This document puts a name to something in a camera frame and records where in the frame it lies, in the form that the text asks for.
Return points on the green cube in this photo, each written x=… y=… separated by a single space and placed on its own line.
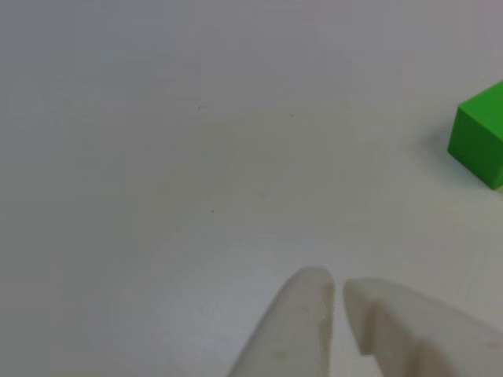
x=479 y=133

